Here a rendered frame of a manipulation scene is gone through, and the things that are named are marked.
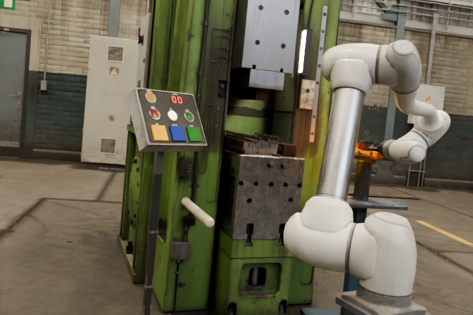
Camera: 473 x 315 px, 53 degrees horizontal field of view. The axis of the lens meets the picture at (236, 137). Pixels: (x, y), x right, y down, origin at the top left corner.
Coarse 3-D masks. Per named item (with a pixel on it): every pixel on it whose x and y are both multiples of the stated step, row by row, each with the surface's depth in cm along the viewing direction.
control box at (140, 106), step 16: (128, 96) 216; (144, 96) 214; (160, 96) 221; (176, 96) 227; (192, 96) 236; (144, 112) 210; (160, 112) 217; (176, 112) 223; (192, 112) 231; (144, 128) 207; (144, 144) 207; (160, 144) 209; (176, 144) 215; (192, 144) 222
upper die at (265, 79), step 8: (232, 72) 275; (240, 72) 263; (248, 72) 251; (256, 72) 250; (264, 72) 252; (272, 72) 253; (280, 72) 255; (232, 80) 274; (240, 80) 262; (248, 80) 250; (256, 80) 251; (264, 80) 252; (272, 80) 254; (280, 80) 255; (232, 88) 285; (240, 88) 276; (248, 88) 266; (256, 88) 258; (264, 88) 252; (272, 88) 254; (280, 88) 256
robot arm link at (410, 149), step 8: (408, 136) 200; (416, 136) 199; (392, 144) 205; (400, 144) 199; (408, 144) 195; (416, 144) 194; (424, 144) 199; (392, 152) 203; (400, 152) 197; (408, 152) 194; (416, 152) 193; (424, 152) 194; (400, 160) 200; (408, 160) 195; (416, 160) 194
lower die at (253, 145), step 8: (248, 136) 271; (256, 136) 273; (232, 144) 266; (240, 144) 255; (248, 144) 252; (256, 144) 254; (264, 144) 255; (272, 144) 257; (248, 152) 253; (256, 152) 254; (264, 152) 256; (272, 152) 257
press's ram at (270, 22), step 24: (240, 0) 256; (264, 0) 248; (288, 0) 253; (240, 24) 253; (264, 24) 249; (288, 24) 254; (240, 48) 251; (264, 48) 250; (288, 48) 255; (288, 72) 256
